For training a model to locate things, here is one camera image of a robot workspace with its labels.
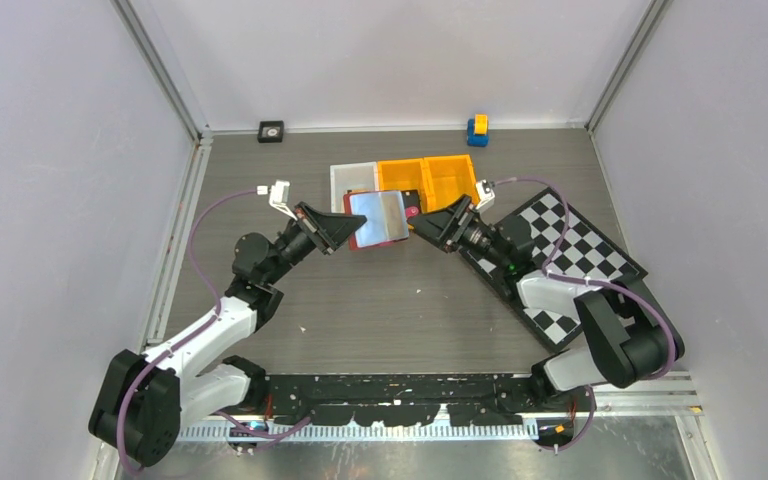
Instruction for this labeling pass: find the blue yellow toy block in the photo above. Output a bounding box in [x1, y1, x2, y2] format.
[466, 114, 489, 147]

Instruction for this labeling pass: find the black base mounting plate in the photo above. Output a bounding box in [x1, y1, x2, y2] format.
[201, 372, 597, 429]

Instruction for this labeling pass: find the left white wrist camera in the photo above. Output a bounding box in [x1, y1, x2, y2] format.
[256, 179, 296, 220]

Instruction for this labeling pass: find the aluminium rail frame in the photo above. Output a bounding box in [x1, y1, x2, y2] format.
[175, 376, 703, 443]

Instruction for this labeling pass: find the white plastic bin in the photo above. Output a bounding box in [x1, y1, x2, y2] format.
[329, 162, 379, 213]

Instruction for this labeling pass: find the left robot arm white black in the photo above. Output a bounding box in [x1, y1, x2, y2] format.
[88, 202, 367, 468]

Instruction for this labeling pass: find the small black square box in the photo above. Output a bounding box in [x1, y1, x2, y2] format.
[257, 120, 285, 144]

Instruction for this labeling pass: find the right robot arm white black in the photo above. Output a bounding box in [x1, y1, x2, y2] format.
[408, 192, 685, 411]

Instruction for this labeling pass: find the empty orange bin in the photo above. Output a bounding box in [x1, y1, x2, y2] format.
[423, 154, 479, 212]

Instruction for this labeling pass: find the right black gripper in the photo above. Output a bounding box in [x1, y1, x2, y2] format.
[408, 194, 509, 269]

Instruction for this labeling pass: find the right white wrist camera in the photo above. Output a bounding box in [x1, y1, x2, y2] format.
[475, 180, 496, 214]

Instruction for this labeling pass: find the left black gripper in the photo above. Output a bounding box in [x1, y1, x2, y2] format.
[264, 202, 365, 286]

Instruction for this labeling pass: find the red card holder wallet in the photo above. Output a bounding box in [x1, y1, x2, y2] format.
[343, 191, 421, 250]

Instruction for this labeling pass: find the dark grey credit card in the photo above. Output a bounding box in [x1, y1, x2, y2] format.
[402, 190, 421, 209]

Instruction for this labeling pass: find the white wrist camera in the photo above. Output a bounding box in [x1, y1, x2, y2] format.
[256, 179, 296, 220]
[475, 180, 496, 214]

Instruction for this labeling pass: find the black white checkerboard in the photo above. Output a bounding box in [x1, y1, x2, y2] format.
[460, 188, 648, 353]

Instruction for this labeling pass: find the orange bin with cards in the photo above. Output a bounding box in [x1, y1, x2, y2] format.
[377, 158, 430, 194]

